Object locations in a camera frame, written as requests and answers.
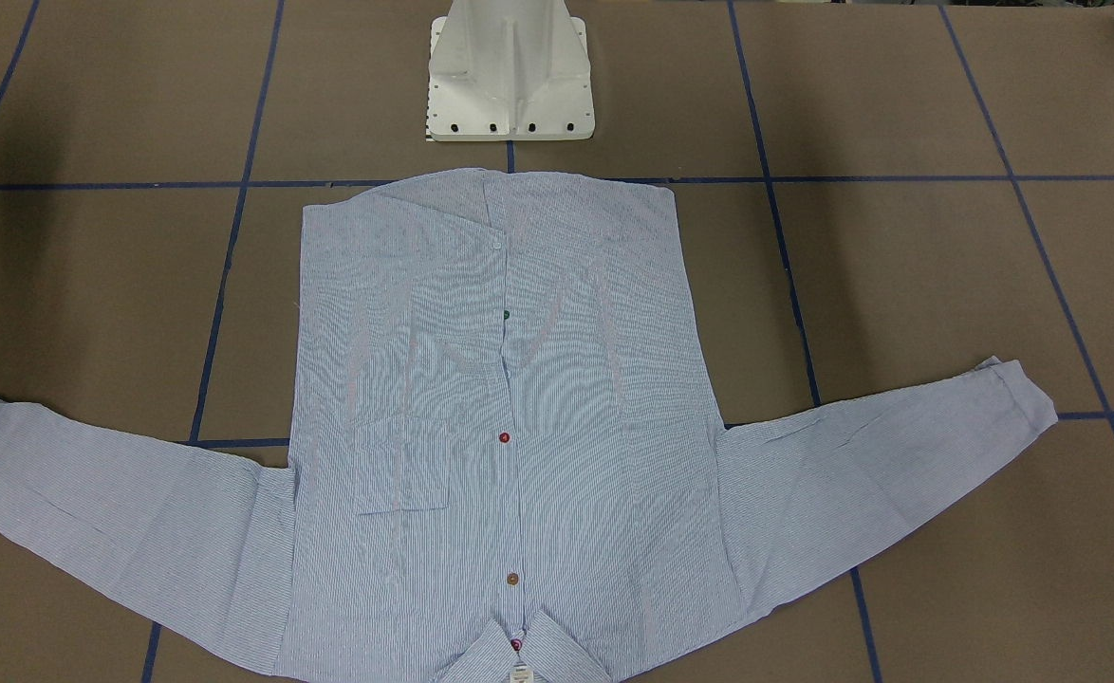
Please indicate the light blue striped shirt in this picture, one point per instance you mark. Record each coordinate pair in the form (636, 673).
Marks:
(506, 459)

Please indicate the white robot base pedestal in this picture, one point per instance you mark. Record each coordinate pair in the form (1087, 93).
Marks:
(509, 71)

